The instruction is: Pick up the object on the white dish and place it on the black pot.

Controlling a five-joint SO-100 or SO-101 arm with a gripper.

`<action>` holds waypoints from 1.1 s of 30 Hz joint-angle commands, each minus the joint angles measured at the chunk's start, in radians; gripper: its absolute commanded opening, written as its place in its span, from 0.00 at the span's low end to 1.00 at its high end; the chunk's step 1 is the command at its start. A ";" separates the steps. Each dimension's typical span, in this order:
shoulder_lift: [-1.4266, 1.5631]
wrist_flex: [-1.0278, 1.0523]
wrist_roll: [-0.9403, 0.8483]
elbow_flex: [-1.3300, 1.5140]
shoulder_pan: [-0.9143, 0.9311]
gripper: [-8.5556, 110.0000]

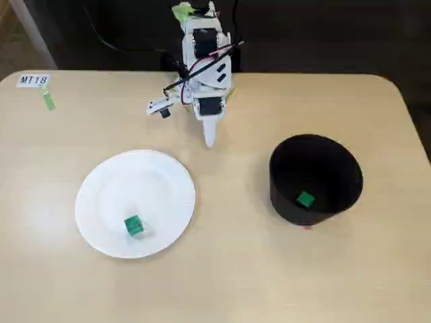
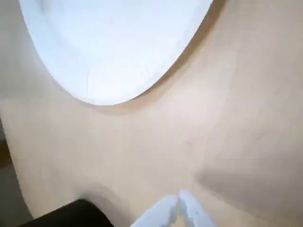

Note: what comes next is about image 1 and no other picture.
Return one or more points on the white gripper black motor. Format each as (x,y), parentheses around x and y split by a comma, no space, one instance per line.
(209,107)

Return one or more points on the green cube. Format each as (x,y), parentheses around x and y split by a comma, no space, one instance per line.
(134,225)
(305,199)

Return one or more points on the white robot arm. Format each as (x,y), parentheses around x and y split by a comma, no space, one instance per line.
(208,70)

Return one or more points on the black round pot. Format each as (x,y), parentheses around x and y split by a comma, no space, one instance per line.
(289,208)

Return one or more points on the white paper plate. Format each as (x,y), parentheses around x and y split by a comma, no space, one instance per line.
(134,188)

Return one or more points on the green tape wad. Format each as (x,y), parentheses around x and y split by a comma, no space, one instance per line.
(182,11)

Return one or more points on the green tape strip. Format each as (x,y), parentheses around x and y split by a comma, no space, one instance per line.
(48,99)

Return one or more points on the white MT18 label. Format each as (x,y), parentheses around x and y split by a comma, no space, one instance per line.
(33,80)

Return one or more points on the white slanted bar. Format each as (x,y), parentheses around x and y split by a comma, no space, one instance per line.
(33,33)

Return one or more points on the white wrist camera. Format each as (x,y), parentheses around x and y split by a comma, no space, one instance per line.
(158,107)

